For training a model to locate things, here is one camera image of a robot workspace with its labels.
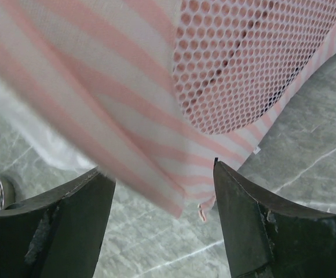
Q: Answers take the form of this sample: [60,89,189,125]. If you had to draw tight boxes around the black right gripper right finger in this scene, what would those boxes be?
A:
[213,160,336,277]

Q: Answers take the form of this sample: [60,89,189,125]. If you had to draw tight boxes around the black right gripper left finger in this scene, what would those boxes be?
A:
[0,169,115,277]

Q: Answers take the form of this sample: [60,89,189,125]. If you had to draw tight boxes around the pink striped pet tent fabric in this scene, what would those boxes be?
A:
[0,1,336,218]

